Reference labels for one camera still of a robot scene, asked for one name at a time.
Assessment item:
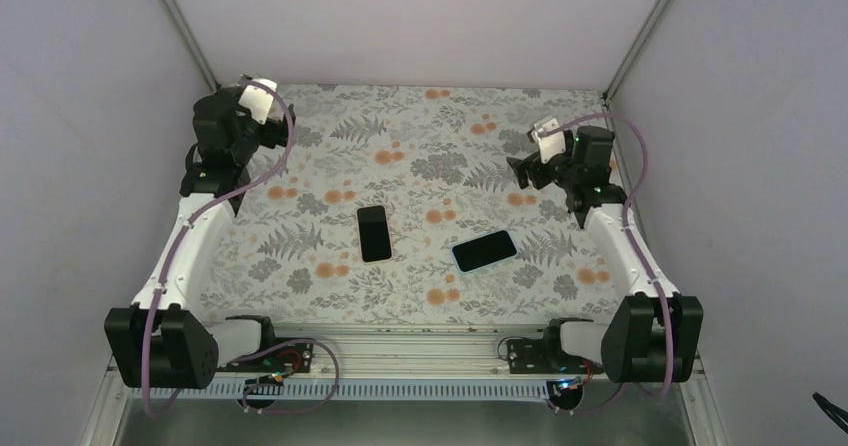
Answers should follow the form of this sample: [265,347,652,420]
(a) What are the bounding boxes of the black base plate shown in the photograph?
[496,318,604,375]
[208,315,314,374]

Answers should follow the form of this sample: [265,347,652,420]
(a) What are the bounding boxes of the slotted cable duct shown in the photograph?
[129,380,564,403]

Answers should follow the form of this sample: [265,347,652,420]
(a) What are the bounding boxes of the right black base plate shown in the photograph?
[496,318,604,375]

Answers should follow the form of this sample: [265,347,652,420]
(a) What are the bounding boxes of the left aluminium corner post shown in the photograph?
[159,0,219,91]

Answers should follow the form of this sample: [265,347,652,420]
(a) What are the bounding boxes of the aluminium corner post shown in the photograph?
[159,0,219,91]
[603,0,672,105]

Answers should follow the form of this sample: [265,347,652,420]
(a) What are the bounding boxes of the floral patterned table mat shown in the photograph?
[199,85,620,326]

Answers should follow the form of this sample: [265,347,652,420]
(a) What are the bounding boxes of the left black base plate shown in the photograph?
[208,315,314,374]

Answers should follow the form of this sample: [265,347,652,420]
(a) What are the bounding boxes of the phone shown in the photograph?
[356,205,392,263]

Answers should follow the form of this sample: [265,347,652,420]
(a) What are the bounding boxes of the right aluminium corner post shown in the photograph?
[603,0,672,105]

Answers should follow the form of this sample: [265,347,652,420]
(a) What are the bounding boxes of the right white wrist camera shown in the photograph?
[529,116,566,164]

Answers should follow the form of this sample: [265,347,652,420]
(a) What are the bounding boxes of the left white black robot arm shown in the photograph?
[104,87,296,389]

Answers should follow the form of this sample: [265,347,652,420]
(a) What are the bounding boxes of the aluminium mounting rail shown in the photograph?
[105,323,705,382]

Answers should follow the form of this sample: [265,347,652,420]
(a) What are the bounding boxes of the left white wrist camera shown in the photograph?
[238,76,278,125]

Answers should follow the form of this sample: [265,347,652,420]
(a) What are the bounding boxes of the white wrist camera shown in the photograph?
[529,116,566,164]
[238,76,278,125]

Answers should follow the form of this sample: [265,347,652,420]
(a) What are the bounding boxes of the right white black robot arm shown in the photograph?
[508,118,703,387]

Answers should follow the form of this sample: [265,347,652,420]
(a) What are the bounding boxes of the black smartphone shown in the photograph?
[451,230,519,273]

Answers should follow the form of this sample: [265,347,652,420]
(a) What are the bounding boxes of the black object at edge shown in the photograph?
[812,392,848,433]

